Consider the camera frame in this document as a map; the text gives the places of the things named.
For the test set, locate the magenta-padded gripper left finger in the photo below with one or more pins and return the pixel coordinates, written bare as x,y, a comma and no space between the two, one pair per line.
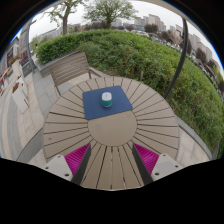
57,166

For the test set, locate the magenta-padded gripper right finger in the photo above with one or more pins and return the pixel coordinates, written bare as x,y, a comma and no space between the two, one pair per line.
165,165

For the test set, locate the white and teal computer mouse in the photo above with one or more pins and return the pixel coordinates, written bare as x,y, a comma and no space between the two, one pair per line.
106,99

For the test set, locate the blue rectangular mouse pad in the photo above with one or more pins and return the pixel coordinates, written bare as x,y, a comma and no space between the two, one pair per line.
93,106

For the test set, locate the white planter box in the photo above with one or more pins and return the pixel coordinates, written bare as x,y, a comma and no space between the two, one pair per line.
19,98

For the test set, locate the slatted beige outdoor chair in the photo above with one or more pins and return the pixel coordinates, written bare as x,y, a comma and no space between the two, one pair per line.
68,68

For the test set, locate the dark curved umbrella pole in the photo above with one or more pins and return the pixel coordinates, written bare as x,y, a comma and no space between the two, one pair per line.
180,60

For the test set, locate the green trimmed hedge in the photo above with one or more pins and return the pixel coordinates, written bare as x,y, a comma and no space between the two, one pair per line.
140,56

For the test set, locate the grey column with posters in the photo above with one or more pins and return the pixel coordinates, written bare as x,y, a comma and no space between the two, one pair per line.
26,50

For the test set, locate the group of distant apartment buildings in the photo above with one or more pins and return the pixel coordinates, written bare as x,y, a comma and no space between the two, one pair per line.
193,43

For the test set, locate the sparse-leaved tree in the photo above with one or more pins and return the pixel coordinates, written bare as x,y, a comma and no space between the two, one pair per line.
65,15

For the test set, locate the full leafy green tree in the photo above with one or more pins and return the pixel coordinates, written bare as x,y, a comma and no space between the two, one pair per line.
110,10

